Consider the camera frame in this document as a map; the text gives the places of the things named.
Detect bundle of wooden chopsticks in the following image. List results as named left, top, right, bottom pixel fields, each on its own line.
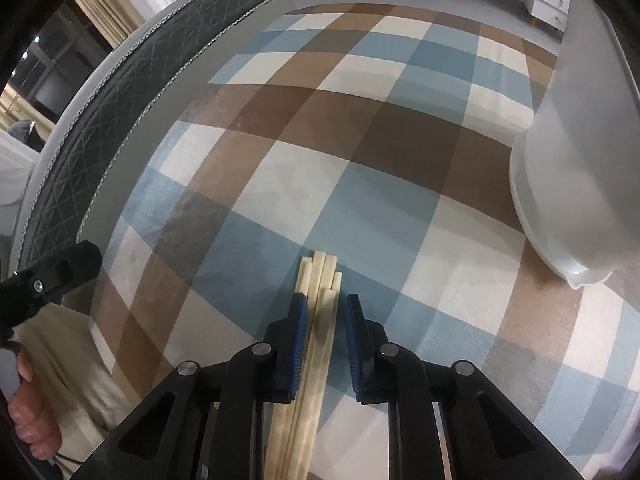
left=264, top=250, right=343, bottom=480

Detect grey quilted mattress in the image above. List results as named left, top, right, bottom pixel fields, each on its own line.
left=17, top=0, right=278, bottom=281

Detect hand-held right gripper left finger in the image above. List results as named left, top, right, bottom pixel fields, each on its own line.
left=100, top=294, right=311, bottom=480

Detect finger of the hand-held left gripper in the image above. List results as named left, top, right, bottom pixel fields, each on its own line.
left=0, top=240, right=103, bottom=348

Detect grey bed frame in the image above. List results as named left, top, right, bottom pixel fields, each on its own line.
left=75, top=0, right=301, bottom=241

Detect checked tablecloth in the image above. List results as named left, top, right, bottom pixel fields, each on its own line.
left=87, top=2, right=640, bottom=480

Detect person's left hand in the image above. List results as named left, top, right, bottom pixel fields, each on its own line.
left=6, top=346, right=62, bottom=461

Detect beige curtain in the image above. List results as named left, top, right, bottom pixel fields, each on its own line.
left=72, top=0, right=168, bottom=46

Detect person's beige trousers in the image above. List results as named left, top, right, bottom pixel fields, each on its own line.
left=10, top=302, right=133, bottom=480

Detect white utensil holder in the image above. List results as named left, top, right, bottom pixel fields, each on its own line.
left=509, top=10, right=640, bottom=289

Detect dark window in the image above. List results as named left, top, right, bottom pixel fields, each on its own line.
left=0, top=0, right=106, bottom=126

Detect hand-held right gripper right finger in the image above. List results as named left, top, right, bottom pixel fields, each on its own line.
left=344, top=294, right=586, bottom=480

